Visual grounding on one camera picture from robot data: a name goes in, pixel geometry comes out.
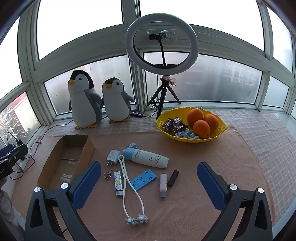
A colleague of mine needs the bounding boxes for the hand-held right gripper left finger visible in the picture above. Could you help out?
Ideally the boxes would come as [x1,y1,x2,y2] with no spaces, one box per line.
[24,160,102,241]

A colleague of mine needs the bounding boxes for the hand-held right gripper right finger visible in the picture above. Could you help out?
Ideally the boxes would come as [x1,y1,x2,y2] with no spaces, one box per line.
[197,161,273,241]

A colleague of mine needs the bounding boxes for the brown cardboard box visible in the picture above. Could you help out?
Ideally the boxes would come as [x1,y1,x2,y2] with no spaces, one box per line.
[37,135,96,190]

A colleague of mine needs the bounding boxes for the patterned white lighter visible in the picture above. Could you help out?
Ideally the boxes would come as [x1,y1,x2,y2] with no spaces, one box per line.
[114,171,123,197]

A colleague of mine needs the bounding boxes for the black lipstick tube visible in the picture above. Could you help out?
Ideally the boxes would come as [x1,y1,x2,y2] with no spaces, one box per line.
[167,170,179,188]

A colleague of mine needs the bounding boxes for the white wall charger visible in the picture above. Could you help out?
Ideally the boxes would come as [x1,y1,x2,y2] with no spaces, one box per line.
[106,150,120,167]

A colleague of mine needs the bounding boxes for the small pink white bottle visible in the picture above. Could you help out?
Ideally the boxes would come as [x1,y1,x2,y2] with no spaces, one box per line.
[159,174,168,198]

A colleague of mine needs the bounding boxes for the blue phone stand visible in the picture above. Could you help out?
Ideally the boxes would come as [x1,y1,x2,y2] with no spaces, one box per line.
[129,170,158,191]

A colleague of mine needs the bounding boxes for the white sunscreen bottle blue cap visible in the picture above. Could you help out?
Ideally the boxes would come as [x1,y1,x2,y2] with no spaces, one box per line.
[122,148,169,168]

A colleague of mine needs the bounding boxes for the person's left hand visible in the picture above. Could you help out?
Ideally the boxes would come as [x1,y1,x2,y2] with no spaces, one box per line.
[0,190,22,241]

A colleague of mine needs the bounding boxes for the pink blanket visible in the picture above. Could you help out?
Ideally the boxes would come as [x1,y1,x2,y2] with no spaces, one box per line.
[11,126,277,241]

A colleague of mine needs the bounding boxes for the power strip with chargers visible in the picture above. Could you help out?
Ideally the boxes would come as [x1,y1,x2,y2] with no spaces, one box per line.
[11,142,43,180]

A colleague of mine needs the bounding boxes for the pile of blue white candies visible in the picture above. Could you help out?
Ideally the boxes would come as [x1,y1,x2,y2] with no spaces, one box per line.
[174,130,200,139]

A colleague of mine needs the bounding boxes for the orange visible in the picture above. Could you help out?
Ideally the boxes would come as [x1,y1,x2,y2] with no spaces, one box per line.
[193,120,211,138]
[203,114,219,131]
[187,108,204,127]

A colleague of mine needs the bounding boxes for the yellow plastic bowl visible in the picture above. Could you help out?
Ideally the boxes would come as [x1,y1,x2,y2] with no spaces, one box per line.
[155,107,229,143]

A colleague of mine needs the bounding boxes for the pile of brown wrapped chocolates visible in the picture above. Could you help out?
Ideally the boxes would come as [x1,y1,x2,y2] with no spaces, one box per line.
[161,117,188,135]

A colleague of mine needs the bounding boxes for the checkered cloth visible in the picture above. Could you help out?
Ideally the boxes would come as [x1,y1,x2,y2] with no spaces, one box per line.
[45,109,296,216]

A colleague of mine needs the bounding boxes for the large penguin plush toy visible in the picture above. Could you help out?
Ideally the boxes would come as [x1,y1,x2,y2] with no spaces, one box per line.
[68,70,103,129]

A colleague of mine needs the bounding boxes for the small penguin plush toy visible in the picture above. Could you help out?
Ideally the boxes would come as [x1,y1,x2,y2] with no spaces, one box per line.
[101,77,135,124]

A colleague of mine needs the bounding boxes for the black phone holder clip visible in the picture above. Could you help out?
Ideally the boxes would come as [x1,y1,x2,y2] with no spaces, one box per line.
[146,30,176,67]

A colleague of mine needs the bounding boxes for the thick black gripper cable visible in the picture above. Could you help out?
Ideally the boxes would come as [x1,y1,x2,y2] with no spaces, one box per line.
[6,132,18,146]

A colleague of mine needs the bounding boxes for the white ring light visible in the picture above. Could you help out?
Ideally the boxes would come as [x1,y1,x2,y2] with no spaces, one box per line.
[124,13,199,76]

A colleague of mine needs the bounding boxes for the white window frame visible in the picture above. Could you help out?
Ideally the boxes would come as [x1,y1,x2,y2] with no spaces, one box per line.
[0,0,296,130]

